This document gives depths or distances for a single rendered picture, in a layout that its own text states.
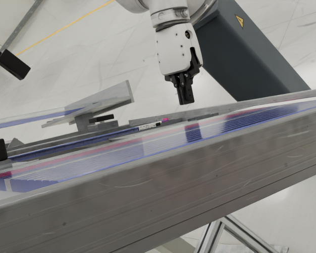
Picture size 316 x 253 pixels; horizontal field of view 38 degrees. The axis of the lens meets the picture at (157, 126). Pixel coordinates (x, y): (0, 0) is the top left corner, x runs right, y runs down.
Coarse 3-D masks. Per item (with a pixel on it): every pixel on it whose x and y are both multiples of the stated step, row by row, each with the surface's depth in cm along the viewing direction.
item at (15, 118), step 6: (84, 102) 122; (90, 102) 124; (54, 108) 116; (60, 108) 117; (66, 108) 118; (72, 108) 119; (24, 114) 110; (30, 114) 111; (36, 114) 112; (42, 114) 113; (0, 120) 106; (6, 120) 107; (12, 120) 108
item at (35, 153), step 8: (168, 120) 96; (136, 128) 91; (96, 136) 86; (104, 136) 86; (112, 136) 87; (64, 144) 81; (72, 144) 82; (80, 144) 83; (88, 144) 84; (32, 152) 77; (40, 152) 78; (48, 152) 79; (16, 160) 76
